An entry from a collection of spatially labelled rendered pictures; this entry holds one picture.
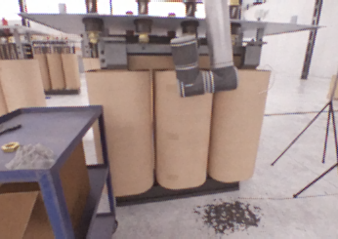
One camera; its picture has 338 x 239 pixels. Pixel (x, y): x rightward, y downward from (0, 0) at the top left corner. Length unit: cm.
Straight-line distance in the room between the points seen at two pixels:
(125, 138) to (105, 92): 32
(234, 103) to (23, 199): 121
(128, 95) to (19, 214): 79
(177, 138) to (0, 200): 95
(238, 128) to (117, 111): 85
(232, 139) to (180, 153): 41
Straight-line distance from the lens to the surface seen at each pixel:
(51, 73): 703
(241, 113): 140
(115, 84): 115
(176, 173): 141
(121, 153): 129
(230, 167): 156
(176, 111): 121
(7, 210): 64
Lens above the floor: 115
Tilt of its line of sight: 18 degrees down
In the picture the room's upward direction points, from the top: straight up
